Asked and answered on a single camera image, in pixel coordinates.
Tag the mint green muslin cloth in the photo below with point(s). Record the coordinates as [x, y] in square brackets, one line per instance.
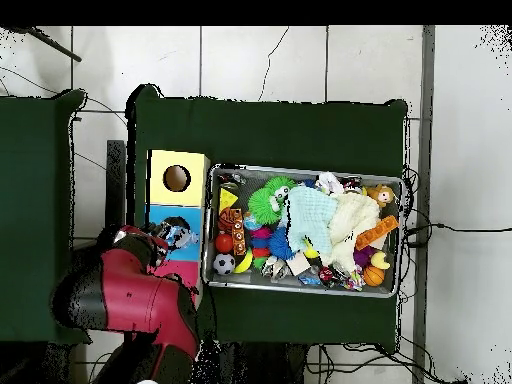
[312, 216]

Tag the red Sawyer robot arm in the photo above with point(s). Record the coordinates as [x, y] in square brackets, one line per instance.
[128, 300]

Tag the wooden box with three holes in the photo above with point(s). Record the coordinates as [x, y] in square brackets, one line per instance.
[192, 180]

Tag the shallow clear mesh bin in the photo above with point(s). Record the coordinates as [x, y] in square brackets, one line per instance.
[398, 240]

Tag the small red ball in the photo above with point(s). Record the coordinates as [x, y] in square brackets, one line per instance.
[224, 243]

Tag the orange tiger plush toy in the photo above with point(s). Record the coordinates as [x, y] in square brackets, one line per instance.
[227, 218]

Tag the small soccer ball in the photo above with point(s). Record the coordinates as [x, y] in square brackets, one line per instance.
[225, 264]

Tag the yellow cheese wedge toy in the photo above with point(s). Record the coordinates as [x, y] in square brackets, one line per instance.
[228, 198]

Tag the orange toy block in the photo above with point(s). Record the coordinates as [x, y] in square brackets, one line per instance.
[239, 240]

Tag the green cloth side table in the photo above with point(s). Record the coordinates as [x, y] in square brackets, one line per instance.
[40, 240]

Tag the large green spiky ball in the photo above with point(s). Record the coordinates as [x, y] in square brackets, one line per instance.
[266, 206]

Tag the blue spiky rubber ball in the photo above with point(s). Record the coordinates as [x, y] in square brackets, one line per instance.
[280, 244]

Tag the small green spiky ball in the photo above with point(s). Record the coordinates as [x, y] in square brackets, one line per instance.
[282, 184]

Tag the cream muslin cloth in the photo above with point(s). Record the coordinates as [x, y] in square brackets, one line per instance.
[352, 224]

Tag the orange plastic toy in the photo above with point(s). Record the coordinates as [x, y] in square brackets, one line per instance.
[376, 233]

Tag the small orange basketball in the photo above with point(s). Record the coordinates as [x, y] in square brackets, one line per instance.
[374, 276]

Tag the small brown plush doll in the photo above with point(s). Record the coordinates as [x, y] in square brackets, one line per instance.
[384, 194]

